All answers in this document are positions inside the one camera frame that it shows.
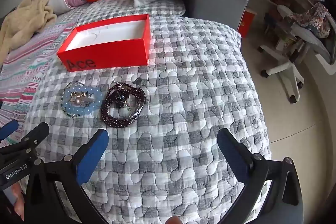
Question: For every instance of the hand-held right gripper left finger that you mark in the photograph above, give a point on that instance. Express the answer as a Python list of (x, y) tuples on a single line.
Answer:
[(92, 158)]

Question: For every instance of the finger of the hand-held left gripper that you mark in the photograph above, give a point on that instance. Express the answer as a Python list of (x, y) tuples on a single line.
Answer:
[(9, 128), (39, 133)]

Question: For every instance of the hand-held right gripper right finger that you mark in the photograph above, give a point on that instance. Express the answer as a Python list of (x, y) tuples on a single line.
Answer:
[(232, 158)]

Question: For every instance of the red cardboard box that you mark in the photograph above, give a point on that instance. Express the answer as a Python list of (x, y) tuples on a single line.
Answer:
[(105, 53)]

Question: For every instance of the person's left hand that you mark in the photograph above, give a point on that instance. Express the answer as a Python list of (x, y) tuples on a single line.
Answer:
[(18, 200)]

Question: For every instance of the person's right hand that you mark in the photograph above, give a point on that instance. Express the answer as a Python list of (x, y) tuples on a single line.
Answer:
[(174, 220)]

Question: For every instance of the pink striped blanket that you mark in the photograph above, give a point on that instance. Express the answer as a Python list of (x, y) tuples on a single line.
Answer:
[(26, 61)]

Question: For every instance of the grey checked quilt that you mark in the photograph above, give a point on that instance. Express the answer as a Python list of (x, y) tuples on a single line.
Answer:
[(183, 108)]

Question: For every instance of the white office chair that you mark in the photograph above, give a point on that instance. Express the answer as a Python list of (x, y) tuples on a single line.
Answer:
[(283, 66)]

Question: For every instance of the beige plush garment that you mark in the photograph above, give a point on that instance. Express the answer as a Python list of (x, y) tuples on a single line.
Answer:
[(23, 16)]

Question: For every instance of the red storage box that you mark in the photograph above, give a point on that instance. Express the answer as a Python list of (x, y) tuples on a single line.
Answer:
[(246, 23)]

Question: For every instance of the grey fabric sofa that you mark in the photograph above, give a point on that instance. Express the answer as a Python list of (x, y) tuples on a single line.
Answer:
[(218, 1)]

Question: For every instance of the grey checked pillow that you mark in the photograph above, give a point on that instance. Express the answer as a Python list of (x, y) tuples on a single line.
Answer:
[(157, 10)]

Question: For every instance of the floral cloth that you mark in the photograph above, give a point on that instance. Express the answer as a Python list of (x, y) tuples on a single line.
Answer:
[(315, 16)]

